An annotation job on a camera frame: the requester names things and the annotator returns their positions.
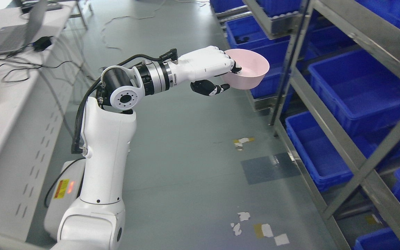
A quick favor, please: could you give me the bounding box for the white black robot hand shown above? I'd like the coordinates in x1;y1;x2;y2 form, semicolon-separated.
168;46;242;96

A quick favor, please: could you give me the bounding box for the pink plastic bowl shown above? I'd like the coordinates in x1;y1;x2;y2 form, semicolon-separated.
221;49;270;90

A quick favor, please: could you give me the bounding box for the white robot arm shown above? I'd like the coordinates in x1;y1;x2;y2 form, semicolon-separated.
52;56;179;250

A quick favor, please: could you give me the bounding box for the steel shelf rack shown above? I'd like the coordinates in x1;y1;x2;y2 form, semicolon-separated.
245;0;400;250

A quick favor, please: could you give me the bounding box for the grey laptop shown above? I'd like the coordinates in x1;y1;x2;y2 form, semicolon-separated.
0;0;48;55

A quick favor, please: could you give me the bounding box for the white workbench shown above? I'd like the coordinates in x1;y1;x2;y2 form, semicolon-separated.
0;1;82;244

